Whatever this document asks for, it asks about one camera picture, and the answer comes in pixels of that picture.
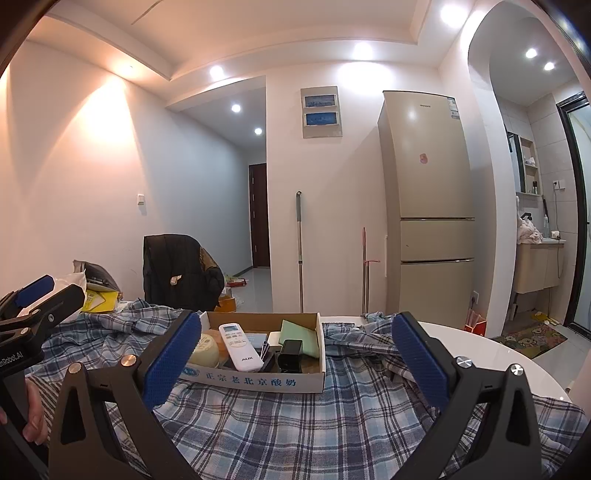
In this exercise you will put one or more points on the grey mop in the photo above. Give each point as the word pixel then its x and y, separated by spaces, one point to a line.
pixel 300 249

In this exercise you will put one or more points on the beige vanity cabinet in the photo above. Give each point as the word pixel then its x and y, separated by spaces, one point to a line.
pixel 538 267

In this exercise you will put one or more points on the orange floor box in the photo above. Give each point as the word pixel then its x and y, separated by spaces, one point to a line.
pixel 227 304

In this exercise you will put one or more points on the white plastic bag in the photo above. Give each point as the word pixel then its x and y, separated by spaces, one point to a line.
pixel 69 282

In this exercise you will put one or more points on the green pad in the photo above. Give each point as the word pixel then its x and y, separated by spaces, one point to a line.
pixel 302 337

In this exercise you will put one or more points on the patterned floor mat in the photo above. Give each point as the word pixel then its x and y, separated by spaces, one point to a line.
pixel 531 340

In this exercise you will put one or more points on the black framed wall mirror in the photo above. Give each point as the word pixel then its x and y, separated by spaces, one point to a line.
pixel 515 161

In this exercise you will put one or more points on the grey booklet card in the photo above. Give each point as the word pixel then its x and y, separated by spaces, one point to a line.
pixel 255 339

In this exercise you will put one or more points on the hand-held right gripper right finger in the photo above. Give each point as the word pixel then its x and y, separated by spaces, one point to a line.
pixel 420 360

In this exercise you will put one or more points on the wall niche shelf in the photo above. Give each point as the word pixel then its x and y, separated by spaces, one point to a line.
pixel 531 166

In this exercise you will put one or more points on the black small box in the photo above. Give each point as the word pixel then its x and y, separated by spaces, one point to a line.
pixel 290 357

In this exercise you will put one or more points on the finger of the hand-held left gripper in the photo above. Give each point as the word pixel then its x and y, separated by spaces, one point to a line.
pixel 60 307
pixel 34 288

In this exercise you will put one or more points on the grey electrical panel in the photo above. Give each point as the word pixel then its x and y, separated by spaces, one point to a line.
pixel 322 112

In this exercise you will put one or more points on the black framed glass door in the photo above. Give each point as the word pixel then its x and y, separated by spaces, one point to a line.
pixel 577 207

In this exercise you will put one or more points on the round cream tin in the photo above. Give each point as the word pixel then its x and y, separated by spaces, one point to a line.
pixel 205 353

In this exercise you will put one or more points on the red floor box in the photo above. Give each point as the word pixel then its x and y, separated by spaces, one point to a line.
pixel 475 325

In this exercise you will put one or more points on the tan garment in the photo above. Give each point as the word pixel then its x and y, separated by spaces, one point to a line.
pixel 208 259

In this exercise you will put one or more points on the grey bag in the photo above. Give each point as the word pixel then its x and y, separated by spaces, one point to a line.
pixel 99 274

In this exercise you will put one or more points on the person's left hand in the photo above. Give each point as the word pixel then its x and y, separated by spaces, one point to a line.
pixel 36 410

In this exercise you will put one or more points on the black jacket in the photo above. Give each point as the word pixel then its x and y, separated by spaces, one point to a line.
pixel 175 272

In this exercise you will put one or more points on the white remote control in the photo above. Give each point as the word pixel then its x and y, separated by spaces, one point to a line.
pixel 240 346

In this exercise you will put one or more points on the beige refrigerator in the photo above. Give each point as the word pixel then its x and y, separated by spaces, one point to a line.
pixel 429 207

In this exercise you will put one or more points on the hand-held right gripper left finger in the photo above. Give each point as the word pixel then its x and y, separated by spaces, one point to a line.
pixel 173 360

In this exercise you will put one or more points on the red and white packet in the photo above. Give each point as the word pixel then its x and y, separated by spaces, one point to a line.
pixel 235 282

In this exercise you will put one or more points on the cardboard box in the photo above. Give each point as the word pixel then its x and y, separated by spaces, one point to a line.
pixel 258 381

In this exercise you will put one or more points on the pale cloth pile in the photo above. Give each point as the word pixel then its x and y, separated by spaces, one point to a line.
pixel 530 230

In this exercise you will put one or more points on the dark red door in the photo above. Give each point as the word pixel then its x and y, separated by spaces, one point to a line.
pixel 259 217

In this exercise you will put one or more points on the pink broom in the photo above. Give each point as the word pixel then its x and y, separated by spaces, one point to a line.
pixel 367 272

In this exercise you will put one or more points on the blue plaid shirt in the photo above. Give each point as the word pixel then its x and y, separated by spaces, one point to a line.
pixel 300 429

